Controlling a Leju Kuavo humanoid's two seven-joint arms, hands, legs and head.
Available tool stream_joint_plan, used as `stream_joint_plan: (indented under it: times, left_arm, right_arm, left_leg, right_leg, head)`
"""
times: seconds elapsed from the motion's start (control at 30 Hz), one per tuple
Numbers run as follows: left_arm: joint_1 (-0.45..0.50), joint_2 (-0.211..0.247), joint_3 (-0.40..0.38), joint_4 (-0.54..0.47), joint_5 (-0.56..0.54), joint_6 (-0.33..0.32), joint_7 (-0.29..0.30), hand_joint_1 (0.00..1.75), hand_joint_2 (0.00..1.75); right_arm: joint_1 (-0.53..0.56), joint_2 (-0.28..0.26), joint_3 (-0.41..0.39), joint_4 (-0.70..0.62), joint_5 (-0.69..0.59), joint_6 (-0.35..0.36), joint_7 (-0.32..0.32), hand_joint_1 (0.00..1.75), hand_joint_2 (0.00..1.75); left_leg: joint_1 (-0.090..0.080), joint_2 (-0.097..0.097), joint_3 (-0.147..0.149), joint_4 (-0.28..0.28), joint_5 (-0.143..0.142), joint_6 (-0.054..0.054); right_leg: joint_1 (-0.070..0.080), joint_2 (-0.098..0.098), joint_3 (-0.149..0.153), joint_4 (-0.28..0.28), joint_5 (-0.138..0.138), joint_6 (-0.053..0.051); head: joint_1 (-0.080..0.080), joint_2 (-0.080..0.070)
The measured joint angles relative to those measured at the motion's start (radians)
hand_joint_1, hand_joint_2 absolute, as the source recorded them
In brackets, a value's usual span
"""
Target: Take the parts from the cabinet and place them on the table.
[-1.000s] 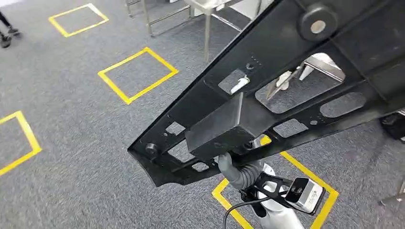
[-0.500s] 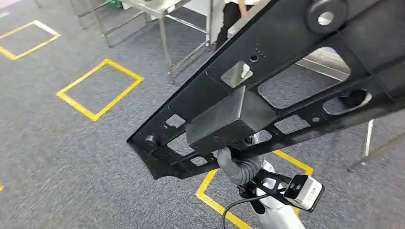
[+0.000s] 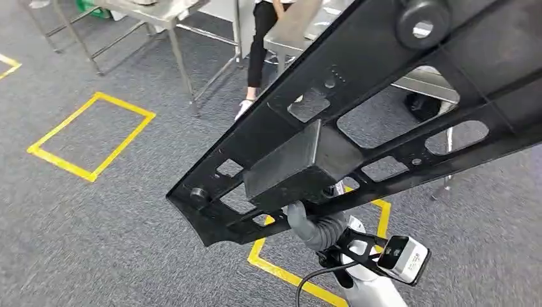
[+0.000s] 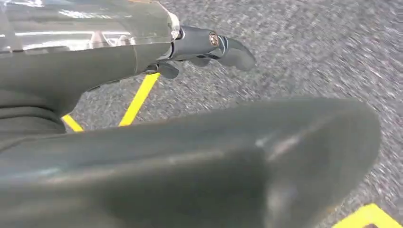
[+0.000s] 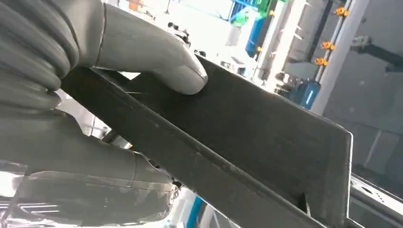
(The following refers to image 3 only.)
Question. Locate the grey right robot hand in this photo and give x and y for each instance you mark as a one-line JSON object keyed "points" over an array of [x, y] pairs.
{"points": [[315, 233]]}

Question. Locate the black plastic car panel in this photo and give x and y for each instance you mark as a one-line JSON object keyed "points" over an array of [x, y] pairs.
{"points": [[296, 165]]}

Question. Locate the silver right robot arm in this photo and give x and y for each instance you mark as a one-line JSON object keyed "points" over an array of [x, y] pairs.
{"points": [[372, 292]]}

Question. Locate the yellow floor tape square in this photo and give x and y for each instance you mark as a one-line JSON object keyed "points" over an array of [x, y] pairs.
{"points": [[275, 271]]}

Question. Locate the black floor object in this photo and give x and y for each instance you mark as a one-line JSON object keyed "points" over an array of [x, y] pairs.
{"points": [[423, 107]]}

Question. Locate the person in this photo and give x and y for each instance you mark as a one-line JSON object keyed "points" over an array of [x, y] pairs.
{"points": [[259, 38]]}

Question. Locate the green crate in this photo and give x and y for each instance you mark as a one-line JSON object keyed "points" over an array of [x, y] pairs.
{"points": [[91, 7]]}

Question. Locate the black camera bracket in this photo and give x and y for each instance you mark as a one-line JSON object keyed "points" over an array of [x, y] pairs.
{"points": [[360, 239]]}

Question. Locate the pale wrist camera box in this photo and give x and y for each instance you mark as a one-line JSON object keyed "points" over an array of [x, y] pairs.
{"points": [[406, 259]]}

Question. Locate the steel frame table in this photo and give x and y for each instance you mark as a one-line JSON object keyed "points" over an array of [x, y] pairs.
{"points": [[290, 36], [161, 12]]}

